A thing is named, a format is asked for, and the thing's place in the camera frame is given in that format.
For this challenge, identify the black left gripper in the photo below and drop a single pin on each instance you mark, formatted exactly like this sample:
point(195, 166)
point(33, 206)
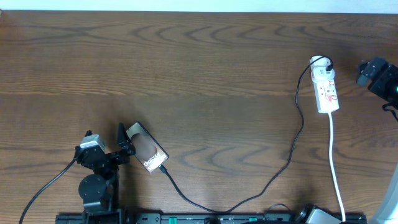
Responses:
point(128, 150)

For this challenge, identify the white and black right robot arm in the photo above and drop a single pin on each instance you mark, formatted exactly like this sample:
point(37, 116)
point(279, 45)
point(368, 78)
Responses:
point(381, 79)

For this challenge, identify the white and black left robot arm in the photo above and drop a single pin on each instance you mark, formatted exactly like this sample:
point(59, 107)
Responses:
point(100, 190)

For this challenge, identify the white USB charger adapter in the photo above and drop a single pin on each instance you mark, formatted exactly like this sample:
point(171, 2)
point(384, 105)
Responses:
point(320, 74)

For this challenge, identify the white power strip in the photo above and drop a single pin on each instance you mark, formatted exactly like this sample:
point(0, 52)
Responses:
point(325, 92)

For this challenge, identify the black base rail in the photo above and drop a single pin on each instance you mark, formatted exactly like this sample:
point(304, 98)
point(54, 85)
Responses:
point(156, 218)

